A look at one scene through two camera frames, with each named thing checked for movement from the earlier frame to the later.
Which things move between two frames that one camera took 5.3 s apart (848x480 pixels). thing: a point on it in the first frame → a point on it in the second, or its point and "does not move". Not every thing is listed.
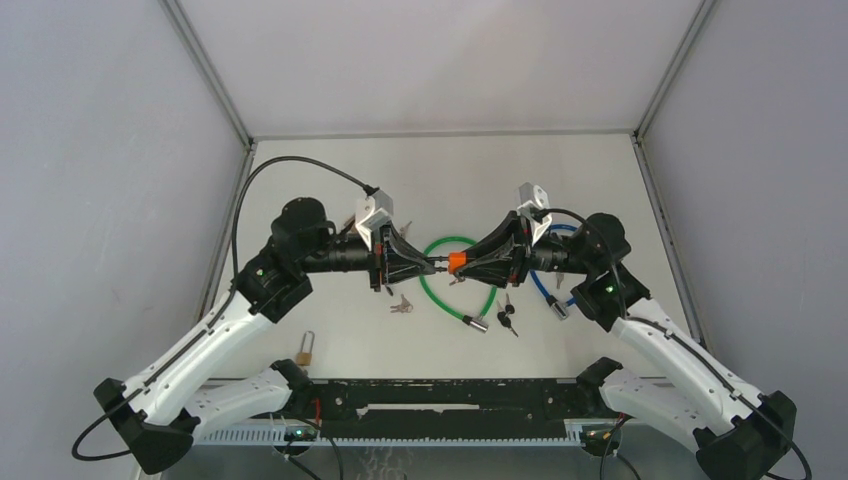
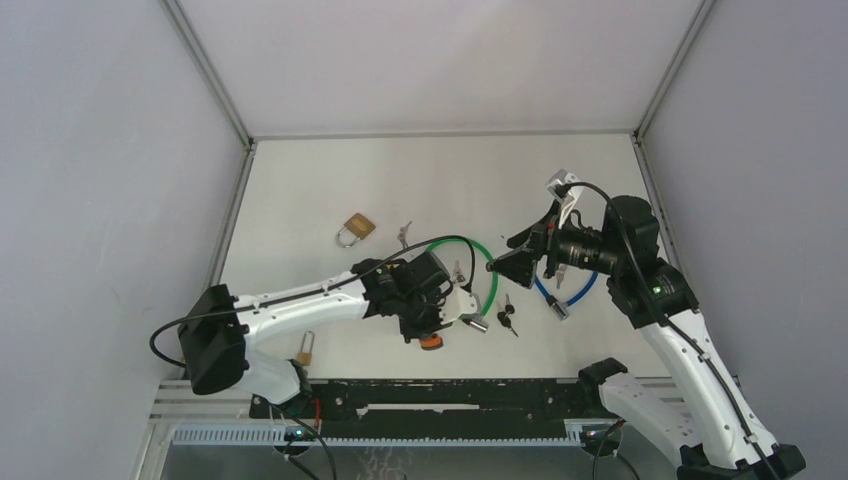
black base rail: [443, 409] does not move
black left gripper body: [380, 257] → [421, 312]
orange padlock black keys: [503, 316] does not move
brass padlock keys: [403, 230] does not move
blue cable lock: [558, 308] does not move
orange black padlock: [456, 259] → [434, 342]
